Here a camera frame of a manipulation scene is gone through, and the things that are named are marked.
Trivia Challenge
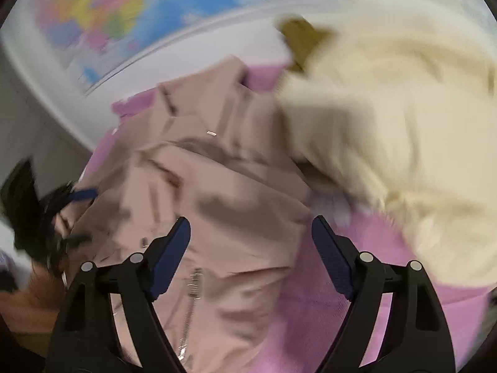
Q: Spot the dusty pink jacket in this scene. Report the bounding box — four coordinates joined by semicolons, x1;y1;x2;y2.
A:
57;58;310;372

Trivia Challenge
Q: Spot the left forearm orange sleeve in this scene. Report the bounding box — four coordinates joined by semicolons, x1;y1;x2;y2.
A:
1;263;66;334

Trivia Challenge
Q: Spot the pink floral bed sheet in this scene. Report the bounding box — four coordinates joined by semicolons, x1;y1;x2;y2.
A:
79;63;495;373

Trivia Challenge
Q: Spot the olive green garment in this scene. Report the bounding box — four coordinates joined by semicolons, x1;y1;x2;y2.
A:
277;17;335;73

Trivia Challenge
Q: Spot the cream yellow garment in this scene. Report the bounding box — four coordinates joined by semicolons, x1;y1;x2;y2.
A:
277;12;496;287

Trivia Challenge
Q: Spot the colourful wall map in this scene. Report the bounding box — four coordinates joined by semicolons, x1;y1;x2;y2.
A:
36;0;351;94

